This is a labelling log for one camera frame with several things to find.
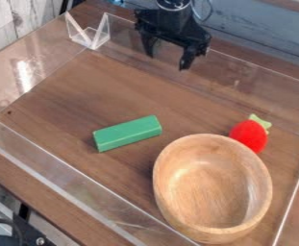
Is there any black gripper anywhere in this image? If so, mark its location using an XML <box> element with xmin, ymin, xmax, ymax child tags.
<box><xmin>135</xmin><ymin>9</ymin><xmax>212</xmax><ymax>70</ymax></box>

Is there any red toy strawberry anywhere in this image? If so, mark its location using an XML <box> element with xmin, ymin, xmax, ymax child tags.
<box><xmin>228</xmin><ymin>113</ymin><xmax>272</xmax><ymax>154</ymax></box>

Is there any green rectangular block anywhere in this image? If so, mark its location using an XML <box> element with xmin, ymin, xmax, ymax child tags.
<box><xmin>92</xmin><ymin>115</ymin><xmax>162</xmax><ymax>152</ymax></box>

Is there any wooden bowl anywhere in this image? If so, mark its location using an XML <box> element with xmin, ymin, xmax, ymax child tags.
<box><xmin>152</xmin><ymin>134</ymin><xmax>272</xmax><ymax>244</ymax></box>

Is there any black clamp under table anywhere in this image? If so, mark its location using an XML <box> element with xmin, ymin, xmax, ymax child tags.
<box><xmin>0</xmin><ymin>210</ymin><xmax>56</xmax><ymax>246</ymax></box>

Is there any clear acrylic corner bracket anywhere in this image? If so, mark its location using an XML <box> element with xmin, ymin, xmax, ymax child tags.
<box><xmin>64</xmin><ymin>12</ymin><xmax>111</xmax><ymax>50</ymax></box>

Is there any clear acrylic back wall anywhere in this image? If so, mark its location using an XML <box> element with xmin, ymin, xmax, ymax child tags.
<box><xmin>108</xmin><ymin>14</ymin><xmax>299</xmax><ymax>135</ymax></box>

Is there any clear acrylic wall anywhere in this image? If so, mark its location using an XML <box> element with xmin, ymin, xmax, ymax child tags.
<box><xmin>108</xmin><ymin>14</ymin><xmax>299</xmax><ymax>135</ymax></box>
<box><xmin>0</xmin><ymin>109</ymin><xmax>200</xmax><ymax>246</ymax></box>

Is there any clear acrylic front wall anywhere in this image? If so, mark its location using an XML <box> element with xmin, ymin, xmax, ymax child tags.
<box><xmin>0</xmin><ymin>109</ymin><xmax>200</xmax><ymax>246</ymax></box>

